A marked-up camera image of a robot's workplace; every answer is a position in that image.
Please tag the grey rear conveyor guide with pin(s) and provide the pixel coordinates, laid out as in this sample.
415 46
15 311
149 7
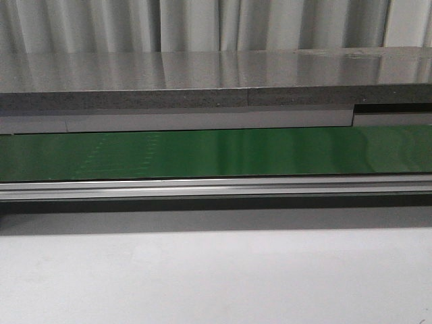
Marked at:
288 116

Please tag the green conveyor belt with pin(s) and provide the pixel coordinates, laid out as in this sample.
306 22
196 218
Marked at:
216 153

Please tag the white pleated curtain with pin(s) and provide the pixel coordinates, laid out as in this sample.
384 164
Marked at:
167 26

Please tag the aluminium front conveyor rail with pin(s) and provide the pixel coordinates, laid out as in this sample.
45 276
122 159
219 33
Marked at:
337 184

